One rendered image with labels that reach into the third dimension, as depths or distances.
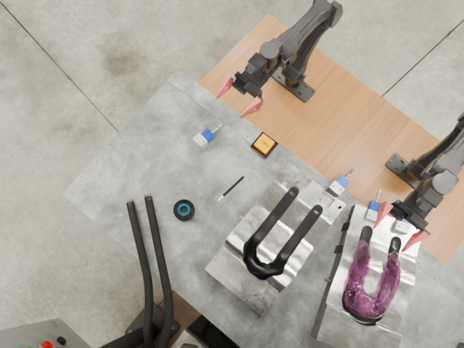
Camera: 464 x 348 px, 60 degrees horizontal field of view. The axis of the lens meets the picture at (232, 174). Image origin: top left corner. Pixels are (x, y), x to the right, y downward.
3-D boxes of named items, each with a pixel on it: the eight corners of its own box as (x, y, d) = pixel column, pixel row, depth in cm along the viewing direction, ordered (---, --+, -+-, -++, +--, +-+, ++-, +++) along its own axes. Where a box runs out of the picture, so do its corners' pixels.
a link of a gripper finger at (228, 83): (228, 103, 119) (248, 81, 120) (210, 88, 120) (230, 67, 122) (228, 112, 125) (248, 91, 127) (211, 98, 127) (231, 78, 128)
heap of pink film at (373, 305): (355, 236, 145) (362, 233, 138) (403, 254, 144) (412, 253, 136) (333, 306, 139) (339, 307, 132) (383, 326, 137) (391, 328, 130)
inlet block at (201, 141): (217, 122, 164) (217, 117, 159) (226, 130, 163) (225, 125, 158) (193, 143, 162) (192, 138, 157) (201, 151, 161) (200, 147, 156)
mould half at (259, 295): (286, 168, 159) (290, 158, 145) (340, 208, 154) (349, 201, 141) (205, 269, 149) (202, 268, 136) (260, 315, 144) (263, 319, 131)
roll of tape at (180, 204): (181, 225, 153) (179, 224, 150) (170, 208, 155) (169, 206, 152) (199, 214, 154) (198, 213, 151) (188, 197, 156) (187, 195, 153)
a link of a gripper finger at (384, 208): (393, 238, 108) (413, 213, 110) (371, 221, 109) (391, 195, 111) (384, 240, 115) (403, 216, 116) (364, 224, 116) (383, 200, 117)
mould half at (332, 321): (351, 206, 154) (360, 201, 144) (417, 230, 152) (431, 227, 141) (310, 335, 142) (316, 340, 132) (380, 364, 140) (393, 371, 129)
